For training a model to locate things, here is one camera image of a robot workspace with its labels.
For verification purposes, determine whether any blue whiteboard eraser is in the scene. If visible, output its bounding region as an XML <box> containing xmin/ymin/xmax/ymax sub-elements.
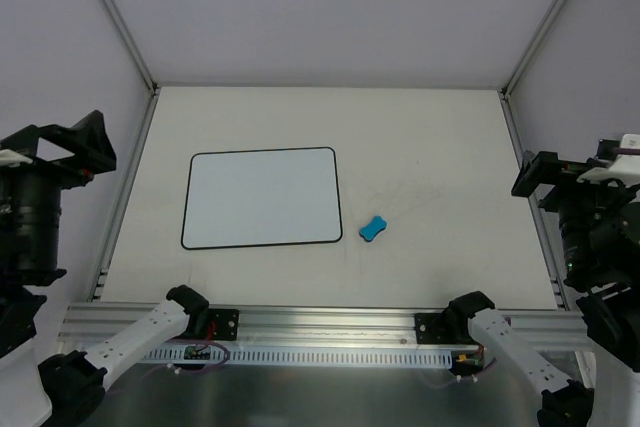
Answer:
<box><xmin>358</xmin><ymin>215</ymin><xmax>388</xmax><ymax>243</ymax></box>

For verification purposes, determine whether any white whiteboard black frame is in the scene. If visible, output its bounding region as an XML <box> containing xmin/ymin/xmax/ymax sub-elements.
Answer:
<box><xmin>181</xmin><ymin>147</ymin><xmax>343</xmax><ymax>251</ymax></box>

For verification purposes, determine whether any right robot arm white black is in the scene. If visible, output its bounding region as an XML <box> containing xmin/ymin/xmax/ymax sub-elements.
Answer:
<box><xmin>439</xmin><ymin>147</ymin><xmax>639</xmax><ymax>426</ymax></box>

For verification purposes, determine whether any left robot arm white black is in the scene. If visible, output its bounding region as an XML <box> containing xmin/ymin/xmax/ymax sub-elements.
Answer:
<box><xmin>1</xmin><ymin>110</ymin><xmax>209</xmax><ymax>426</ymax></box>

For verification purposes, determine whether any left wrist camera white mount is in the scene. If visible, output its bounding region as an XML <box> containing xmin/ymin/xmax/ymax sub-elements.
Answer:
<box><xmin>0</xmin><ymin>149</ymin><xmax>33</xmax><ymax>168</ymax></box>

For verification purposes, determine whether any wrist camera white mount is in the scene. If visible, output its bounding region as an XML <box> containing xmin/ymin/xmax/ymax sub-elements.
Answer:
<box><xmin>578</xmin><ymin>134</ymin><xmax>639</xmax><ymax>187</ymax></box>
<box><xmin>0</xmin><ymin>149</ymin><xmax>33</xmax><ymax>168</ymax></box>

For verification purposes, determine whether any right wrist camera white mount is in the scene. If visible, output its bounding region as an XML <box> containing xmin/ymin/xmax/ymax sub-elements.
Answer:
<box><xmin>578</xmin><ymin>134</ymin><xmax>639</xmax><ymax>187</ymax></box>

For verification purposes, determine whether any left aluminium frame post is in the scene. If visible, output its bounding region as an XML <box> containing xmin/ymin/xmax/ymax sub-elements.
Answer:
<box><xmin>74</xmin><ymin>0</ymin><xmax>160</xmax><ymax>96</ymax></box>

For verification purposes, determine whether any aluminium frame post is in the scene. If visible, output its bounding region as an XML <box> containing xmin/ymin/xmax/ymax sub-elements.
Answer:
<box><xmin>500</xmin><ymin>0</ymin><xmax>600</xmax><ymax>98</ymax></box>
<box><xmin>74</xmin><ymin>0</ymin><xmax>160</xmax><ymax>96</ymax></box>

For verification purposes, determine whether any aluminium mounting rail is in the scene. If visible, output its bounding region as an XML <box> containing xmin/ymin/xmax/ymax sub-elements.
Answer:
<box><xmin>57</xmin><ymin>302</ymin><xmax>592</xmax><ymax>352</ymax></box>

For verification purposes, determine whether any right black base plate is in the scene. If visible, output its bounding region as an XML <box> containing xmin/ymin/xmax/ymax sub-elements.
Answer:
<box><xmin>413</xmin><ymin>312</ymin><xmax>456</xmax><ymax>345</ymax></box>

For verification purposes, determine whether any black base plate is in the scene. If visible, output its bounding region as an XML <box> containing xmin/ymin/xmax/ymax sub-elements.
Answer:
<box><xmin>205</xmin><ymin>308</ymin><xmax>240</xmax><ymax>342</ymax></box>
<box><xmin>413</xmin><ymin>312</ymin><xmax>456</xmax><ymax>345</ymax></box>

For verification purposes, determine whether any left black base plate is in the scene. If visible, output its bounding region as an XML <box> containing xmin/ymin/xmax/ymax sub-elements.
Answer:
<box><xmin>205</xmin><ymin>308</ymin><xmax>240</xmax><ymax>342</ymax></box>

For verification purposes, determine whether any white slotted cable duct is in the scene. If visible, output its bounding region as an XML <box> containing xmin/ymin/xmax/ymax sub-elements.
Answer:
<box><xmin>143</xmin><ymin>344</ymin><xmax>453</xmax><ymax>370</ymax></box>

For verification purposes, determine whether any right aluminium frame post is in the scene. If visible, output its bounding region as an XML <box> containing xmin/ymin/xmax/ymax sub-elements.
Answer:
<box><xmin>500</xmin><ymin>0</ymin><xmax>600</xmax><ymax>98</ymax></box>

